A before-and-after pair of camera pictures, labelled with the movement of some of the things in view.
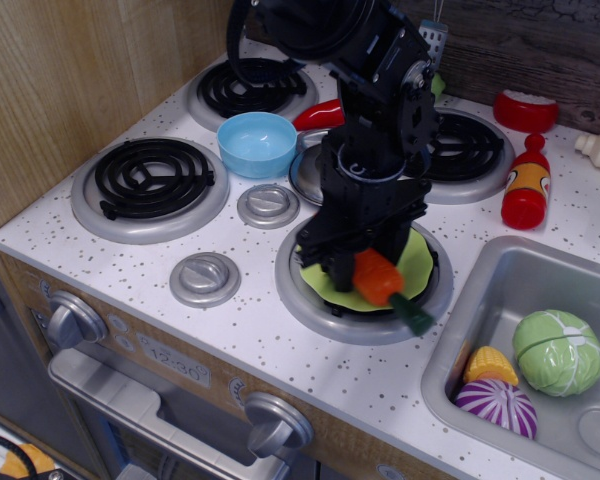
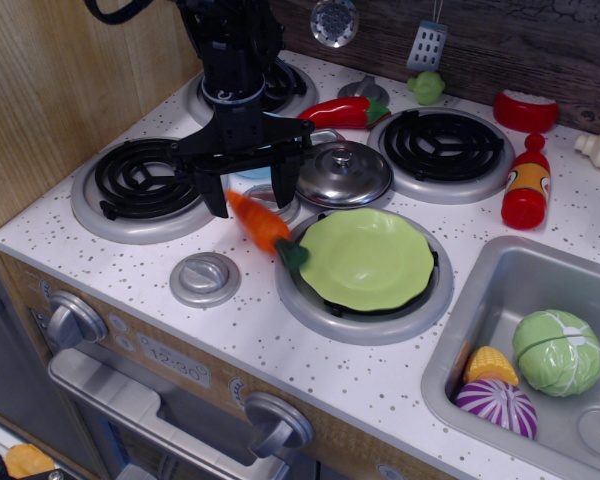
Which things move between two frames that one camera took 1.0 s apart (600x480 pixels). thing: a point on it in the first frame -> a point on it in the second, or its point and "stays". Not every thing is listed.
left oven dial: x=72 y=320 stays
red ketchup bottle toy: x=527 y=187 stays
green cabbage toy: x=557 y=353 stays
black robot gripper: x=371 y=195 -> x=233 y=77
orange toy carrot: x=379 y=280 -> x=271 y=232
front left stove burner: x=150 y=190 stays
